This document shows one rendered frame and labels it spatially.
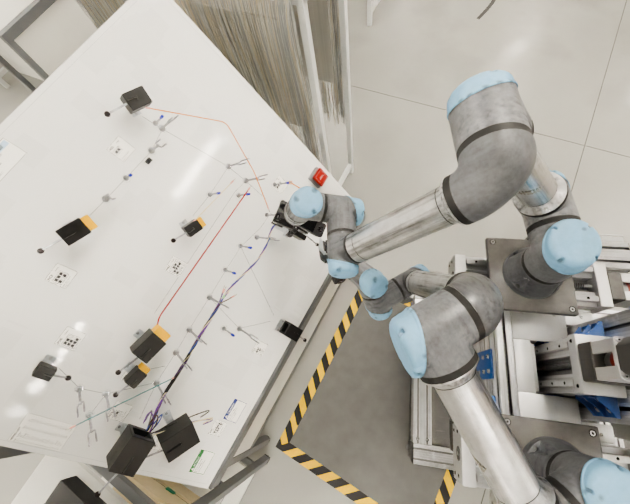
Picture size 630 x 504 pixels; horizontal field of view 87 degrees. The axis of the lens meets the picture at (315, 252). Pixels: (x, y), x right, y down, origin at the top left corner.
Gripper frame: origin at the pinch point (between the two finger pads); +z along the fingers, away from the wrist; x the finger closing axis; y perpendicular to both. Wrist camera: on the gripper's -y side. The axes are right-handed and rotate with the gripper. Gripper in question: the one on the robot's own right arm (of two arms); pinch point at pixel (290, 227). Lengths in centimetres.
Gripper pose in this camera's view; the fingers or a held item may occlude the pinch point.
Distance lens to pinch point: 115.2
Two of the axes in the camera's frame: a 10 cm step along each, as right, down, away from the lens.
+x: -3.7, 9.1, -1.8
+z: -2.5, 0.9, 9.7
